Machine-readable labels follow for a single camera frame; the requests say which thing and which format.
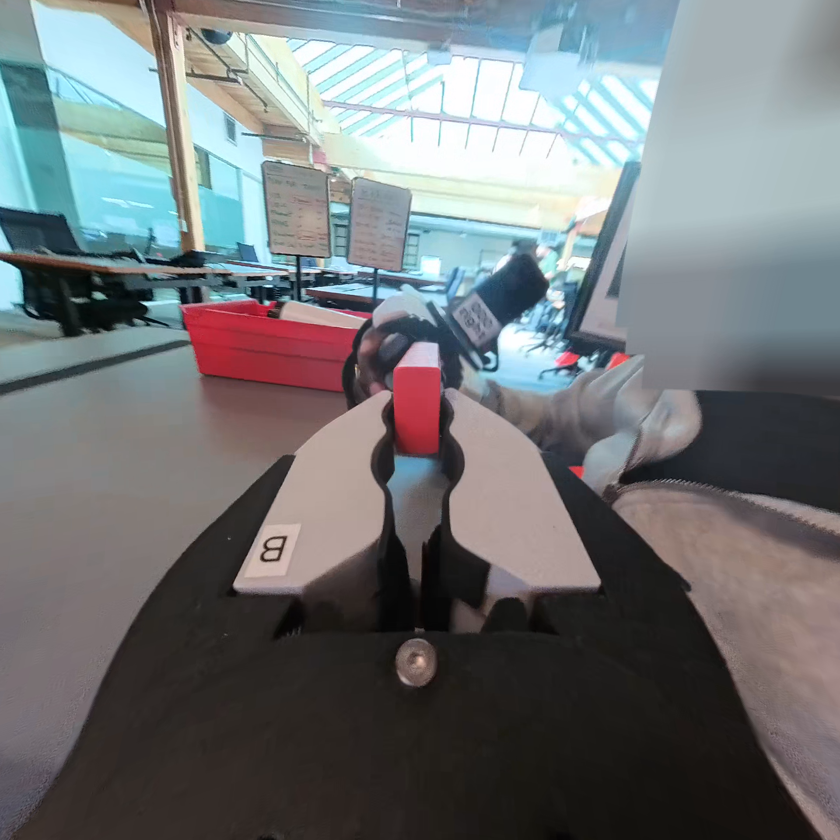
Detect framed marker sign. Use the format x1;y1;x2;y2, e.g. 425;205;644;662
566;161;642;355

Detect white ceiling projector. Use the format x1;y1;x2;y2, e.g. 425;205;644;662
518;26;593;101

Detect person's black shirt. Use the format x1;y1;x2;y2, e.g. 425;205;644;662
623;390;840;514

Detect person's right forearm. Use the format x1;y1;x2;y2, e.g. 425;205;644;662
486;357;703;462

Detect black office chair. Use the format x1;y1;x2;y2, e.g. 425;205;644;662
0;206;169;337

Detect handwritten whiteboard on stand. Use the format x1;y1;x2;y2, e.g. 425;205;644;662
261;161;333;304
346;177;413;307

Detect red plastic bin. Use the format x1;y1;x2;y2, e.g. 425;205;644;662
180;300;373;393

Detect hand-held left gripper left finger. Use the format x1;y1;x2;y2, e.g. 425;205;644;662
233;394;398;618

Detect red rectangular block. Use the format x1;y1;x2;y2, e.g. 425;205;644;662
392;343;442;458

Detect person's grey hooded jacket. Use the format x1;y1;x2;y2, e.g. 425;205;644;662
584;357;840;840

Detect white bottle black cap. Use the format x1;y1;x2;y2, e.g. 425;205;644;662
268;301;370;330

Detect person's right hand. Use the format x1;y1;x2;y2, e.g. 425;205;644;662
353;330;409;396

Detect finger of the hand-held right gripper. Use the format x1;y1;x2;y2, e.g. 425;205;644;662
373;289;432;330

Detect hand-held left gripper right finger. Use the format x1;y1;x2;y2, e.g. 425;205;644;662
448;390;602;619

